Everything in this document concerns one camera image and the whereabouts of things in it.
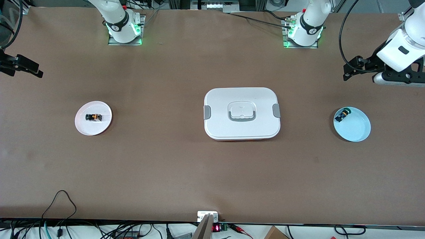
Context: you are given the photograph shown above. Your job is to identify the light blue round plate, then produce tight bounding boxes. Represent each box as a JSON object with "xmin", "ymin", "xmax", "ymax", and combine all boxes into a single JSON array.
[{"xmin": 333, "ymin": 107, "xmax": 371, "ymax": 142}]

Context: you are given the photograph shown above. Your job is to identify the pink round plate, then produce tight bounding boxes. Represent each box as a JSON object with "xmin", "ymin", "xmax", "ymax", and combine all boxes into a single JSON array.
[{"xmin": 75, "ymin": 101, "xmax": 113, "ymax": 136}]

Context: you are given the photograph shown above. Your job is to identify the white lidded container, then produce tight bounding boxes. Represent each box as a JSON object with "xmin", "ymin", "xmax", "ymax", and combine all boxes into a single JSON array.
[{"xmin": 203, "ymin": 87, "xmax": 281, "ymax": 141}]

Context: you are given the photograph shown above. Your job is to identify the brown cardboard box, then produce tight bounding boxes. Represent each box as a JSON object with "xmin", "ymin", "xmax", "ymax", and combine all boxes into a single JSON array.
[{"xmin": 264, "ymin": 226, "xmax": 289, "ymax": 239}]

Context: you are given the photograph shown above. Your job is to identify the red clip leads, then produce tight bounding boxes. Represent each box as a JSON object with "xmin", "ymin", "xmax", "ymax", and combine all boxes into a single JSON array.
[{"xmin": 229, "ymin": 224, "xmax": 253, "ymax": 239}]

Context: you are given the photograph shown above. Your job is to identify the white mounting block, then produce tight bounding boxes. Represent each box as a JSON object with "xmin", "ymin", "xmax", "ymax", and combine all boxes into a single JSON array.
[{"xmin": 197, "ymin": 211, "xmax": 219, "ymax": 223}]

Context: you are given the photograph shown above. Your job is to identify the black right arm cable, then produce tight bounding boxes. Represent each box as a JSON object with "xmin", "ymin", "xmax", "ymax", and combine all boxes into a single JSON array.
[{"xmin": 0, "ymin": 0, "xmax": 24, "ymax": 50}]

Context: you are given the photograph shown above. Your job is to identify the green-capped black switch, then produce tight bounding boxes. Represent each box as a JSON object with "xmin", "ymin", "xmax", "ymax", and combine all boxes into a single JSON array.
[{"xmin": 335, "ymin": 108, "xmax": 352, "ymax": 122}]

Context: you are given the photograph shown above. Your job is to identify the aluminium corner bracket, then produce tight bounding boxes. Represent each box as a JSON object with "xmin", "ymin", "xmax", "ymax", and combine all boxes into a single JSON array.
[{"xmin": 398, "ymin": 0, "xmax": 415, "ymax": 22}]

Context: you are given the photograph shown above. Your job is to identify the black cable across table edge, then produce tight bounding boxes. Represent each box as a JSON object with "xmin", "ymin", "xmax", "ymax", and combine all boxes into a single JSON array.
[{"xmin": 229, "ymin": 13, "xmax": 293, "ymax": 29}]

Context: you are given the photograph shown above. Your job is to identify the looped black cable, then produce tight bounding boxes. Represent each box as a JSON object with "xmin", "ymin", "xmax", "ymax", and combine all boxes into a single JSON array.
[{"xmin": 42, "ymin": 190, "xmax": 77, "ymax": 229}]

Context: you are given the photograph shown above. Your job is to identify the coiled black cable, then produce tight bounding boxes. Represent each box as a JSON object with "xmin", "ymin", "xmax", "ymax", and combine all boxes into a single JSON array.
[{"xmin": 334, "ymin": 225, "xmax": 366, "ymax": 235}]

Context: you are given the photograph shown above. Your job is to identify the aluminium profile post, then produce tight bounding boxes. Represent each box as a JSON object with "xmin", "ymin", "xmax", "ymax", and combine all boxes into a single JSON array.
[{"xmin": 192, "ymin": 213, "xmax": 213, "ymax": 239}]

